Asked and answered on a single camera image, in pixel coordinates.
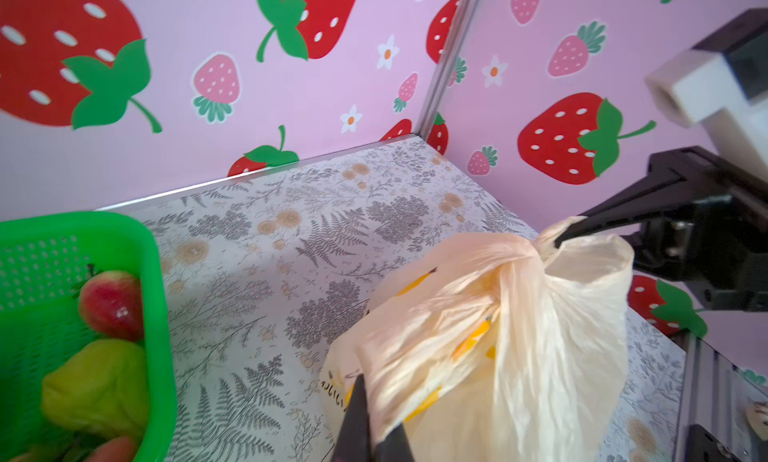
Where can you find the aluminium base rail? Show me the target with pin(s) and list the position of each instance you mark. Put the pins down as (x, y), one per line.
(723, 411)

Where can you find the banana print plastic bag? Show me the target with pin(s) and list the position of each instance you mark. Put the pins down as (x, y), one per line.
(492, 347)

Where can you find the aluminium frame post right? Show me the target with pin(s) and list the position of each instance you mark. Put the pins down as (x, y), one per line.
(453, 43)

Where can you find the green plastic fruit basket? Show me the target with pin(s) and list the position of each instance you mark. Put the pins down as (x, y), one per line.
(44, 263)

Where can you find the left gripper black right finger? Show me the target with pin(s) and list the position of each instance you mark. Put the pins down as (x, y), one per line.
(395, 448)

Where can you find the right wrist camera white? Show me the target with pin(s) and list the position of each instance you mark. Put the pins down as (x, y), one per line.
(721, 85)

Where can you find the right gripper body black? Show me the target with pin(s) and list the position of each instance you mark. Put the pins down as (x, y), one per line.
(708, 229)

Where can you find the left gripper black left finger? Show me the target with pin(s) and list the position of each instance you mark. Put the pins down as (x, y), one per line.
(353, 441)

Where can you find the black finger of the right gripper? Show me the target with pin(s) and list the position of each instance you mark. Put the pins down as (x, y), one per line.
(618, 213)

